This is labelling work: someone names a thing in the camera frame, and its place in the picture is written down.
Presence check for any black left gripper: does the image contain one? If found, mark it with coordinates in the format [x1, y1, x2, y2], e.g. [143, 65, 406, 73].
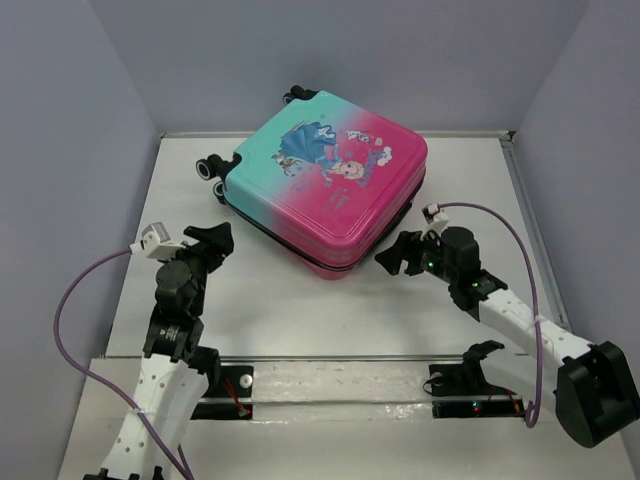
[157, 221, 233, 315]

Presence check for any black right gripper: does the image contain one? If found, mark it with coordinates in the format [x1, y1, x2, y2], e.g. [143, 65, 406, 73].
[373, 226, 457, 284]

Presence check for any pink and teal suitcase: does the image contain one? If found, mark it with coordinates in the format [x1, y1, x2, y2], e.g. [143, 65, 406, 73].
[195, 85, 428, 280]

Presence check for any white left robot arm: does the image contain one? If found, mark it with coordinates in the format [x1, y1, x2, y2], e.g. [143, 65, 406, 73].
[94, 222, 234, 479]

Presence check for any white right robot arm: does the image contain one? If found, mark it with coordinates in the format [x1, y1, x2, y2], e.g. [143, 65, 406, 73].
[375, 227, 639, 448]

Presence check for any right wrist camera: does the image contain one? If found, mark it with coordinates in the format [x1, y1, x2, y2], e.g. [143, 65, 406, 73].
[422, 203, 449, 235]

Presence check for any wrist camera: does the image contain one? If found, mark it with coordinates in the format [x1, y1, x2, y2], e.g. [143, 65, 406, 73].
[128, 222, 185, 261]
[422, 203, 449, 235]

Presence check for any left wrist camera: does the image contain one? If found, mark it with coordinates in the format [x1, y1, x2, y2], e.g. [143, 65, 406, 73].
[128, 222, 185, 261]

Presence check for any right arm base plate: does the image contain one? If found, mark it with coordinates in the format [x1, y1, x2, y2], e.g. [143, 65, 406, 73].
[422, 340, 525, 419]

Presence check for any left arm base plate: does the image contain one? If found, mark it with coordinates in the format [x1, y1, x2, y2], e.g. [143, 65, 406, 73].
[191, 364, 254, 421]

